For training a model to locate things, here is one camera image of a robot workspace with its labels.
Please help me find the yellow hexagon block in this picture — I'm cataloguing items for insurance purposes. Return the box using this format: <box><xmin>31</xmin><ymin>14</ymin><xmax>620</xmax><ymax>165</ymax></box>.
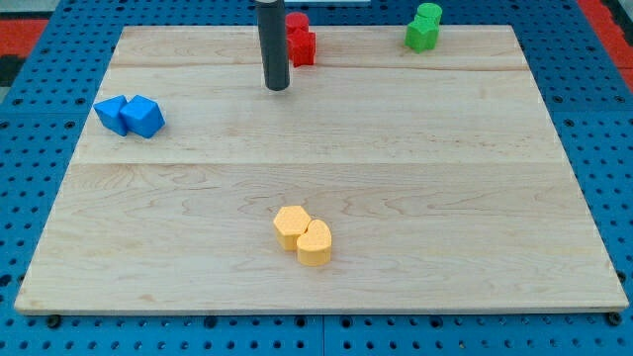
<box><xmin>273</xmin><ymin>206</ymin><xmax>312</xmax><ymax>250</ymax></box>

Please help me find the light wooden board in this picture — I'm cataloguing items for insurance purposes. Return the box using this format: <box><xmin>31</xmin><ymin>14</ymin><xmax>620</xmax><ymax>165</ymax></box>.
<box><xmin>15</xmin><ymin>26</ymin><xmax>628</xmax><ymax>315</ymax></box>

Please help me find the yellow heart block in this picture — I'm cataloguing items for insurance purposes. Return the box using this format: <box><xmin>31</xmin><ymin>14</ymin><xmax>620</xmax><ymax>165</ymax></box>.
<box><xmin>297</xmin><ymin>220</ymin><xmax>332</xmax><ymax>266</ymax></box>

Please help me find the blue cube block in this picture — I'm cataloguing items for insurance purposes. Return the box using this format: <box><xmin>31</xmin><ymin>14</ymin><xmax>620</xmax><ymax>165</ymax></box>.
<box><xmin>120</xmin><ymin>95</ymin><xmax>165</xmax><ymax>138</ymax></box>

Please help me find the red cylinder block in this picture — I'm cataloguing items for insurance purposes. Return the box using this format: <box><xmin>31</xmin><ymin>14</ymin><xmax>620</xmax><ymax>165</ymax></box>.
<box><xmin>285</xmin><ymin>12</ymin><xmax>310</xmax><ymax>36</ymax></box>

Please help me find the green cylinder block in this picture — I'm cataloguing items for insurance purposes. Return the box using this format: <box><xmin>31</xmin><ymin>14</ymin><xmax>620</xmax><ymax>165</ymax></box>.
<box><xmin>415</xmin><ymin>2</ymin><xmax>443</xmax><ymax>26</ymax></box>

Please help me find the green star block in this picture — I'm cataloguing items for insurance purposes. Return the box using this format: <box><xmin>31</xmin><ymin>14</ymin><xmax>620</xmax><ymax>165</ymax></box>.
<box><xmin>405</xmin><ymin>19</ymin><xmax>439</xmax><ymax>53</ymax></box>

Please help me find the red star block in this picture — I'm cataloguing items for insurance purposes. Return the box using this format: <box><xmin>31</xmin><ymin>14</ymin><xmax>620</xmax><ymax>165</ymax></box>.
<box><xmin>287</xmin><ymin>30</ymin><xmax>317</xmax><ymax>67</ymax></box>

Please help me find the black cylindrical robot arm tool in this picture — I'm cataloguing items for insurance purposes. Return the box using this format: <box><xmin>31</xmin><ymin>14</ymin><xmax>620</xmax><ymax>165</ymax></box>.
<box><xmin>255</xmin><ymin>0</ymin><xmax>290</xmax><ymax>91</ymax></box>

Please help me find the blue triangular block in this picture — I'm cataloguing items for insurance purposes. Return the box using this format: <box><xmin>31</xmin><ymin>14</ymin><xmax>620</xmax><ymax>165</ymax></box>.
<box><xmin>93</xmin><ymin>95</ymin><xmax>128</xmax><ymax>136</ymax></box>

